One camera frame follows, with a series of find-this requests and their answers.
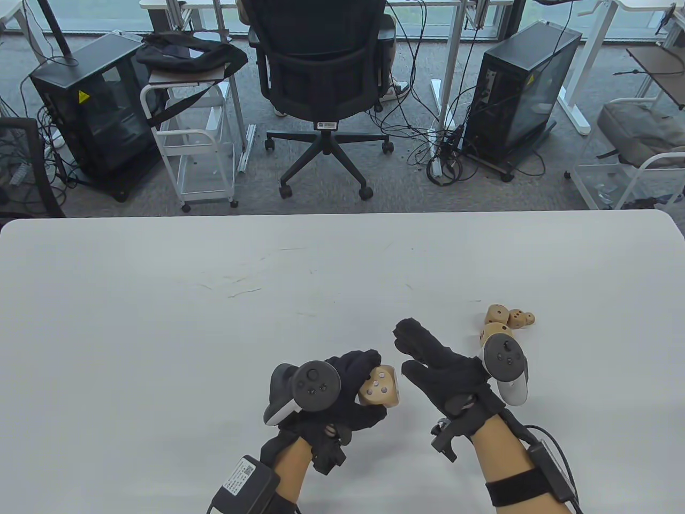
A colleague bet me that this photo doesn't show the black floor cables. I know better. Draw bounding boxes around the black floor cables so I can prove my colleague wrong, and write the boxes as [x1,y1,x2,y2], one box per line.
[375,0,546,187]

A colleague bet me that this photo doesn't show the grey cushion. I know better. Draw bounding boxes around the grey cushion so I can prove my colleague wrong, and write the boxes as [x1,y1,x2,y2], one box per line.
[597,100,685,168]

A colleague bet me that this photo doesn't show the black mesh chair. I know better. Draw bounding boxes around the black mesh chair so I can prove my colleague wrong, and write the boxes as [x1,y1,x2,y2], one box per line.
[0,118,66,218]

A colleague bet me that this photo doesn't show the person's left hand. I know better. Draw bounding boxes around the person's left hand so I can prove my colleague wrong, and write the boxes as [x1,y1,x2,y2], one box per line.
[261,350,389,458]

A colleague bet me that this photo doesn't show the brown wooden board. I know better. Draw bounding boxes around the brown wooden board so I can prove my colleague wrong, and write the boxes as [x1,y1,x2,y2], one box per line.
[148,64,231,86]

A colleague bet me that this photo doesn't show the black labelled sensor box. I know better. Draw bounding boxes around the black labelled sensor box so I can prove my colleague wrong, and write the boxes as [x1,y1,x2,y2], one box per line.
[527,440,576,504]
[211,455,281,514]

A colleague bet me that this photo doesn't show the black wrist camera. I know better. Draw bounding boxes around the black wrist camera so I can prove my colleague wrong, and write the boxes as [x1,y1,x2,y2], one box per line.
[310,423,347,476]
[431,418,461,462]

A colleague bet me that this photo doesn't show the black sensor cable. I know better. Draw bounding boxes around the black sensor cable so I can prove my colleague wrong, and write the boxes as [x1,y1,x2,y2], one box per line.
[522,424,581,514]

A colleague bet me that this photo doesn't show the grey tracking controller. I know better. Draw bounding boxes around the grey tracking controller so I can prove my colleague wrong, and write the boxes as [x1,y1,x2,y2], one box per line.
[483,333,529,405]
[263,361,341,427]

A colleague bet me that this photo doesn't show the person's left forearm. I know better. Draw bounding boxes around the person's left forearm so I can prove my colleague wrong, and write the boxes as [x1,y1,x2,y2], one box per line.
[273,439,314,507]

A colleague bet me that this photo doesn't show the white metal rail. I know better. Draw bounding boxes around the white metal rail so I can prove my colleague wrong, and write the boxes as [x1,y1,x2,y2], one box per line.
[238,124,257,173]

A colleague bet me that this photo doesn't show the black computer tower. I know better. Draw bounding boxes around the black computer tower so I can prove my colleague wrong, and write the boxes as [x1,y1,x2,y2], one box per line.
[29,33,164,203]
[461,21,583,183]

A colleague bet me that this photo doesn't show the person's right forearm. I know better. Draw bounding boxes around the person's right forearm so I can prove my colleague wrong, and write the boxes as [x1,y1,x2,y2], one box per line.
[471,415,568,514]

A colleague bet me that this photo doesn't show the largest wooden die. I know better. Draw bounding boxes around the largest wooden die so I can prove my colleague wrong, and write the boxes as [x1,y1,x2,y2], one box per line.
[357,365,401,409]

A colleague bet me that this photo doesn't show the black pole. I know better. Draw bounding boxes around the black pole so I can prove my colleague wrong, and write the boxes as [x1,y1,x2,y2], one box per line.
[37,0,79,67]

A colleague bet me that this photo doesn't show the black bag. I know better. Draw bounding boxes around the black bag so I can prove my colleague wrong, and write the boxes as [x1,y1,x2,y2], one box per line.
[135,31,249,129]

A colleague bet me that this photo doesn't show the person's right hand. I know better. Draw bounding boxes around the person's right hand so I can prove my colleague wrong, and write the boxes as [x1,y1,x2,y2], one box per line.
[393,318,508,439]

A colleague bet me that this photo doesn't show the large wooden die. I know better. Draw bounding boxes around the large wooden die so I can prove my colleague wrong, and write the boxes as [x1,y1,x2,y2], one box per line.
[478,323,514,349]

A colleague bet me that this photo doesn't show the black office chair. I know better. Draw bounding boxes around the black office chair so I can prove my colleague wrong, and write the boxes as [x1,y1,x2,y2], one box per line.
[248,0,398,201]

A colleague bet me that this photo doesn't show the white power strip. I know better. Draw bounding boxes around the white power strip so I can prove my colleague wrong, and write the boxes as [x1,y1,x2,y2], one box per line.
[428,126,445,178]

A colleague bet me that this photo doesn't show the white metal cart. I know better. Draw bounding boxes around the white metal cart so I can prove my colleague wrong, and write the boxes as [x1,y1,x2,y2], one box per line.
[565,153,685,210]
[140,80,240,213]

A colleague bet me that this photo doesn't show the brown wooden shelf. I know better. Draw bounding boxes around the brown wooden shelf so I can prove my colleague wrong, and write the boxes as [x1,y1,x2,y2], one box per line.
[626,46,685,110]

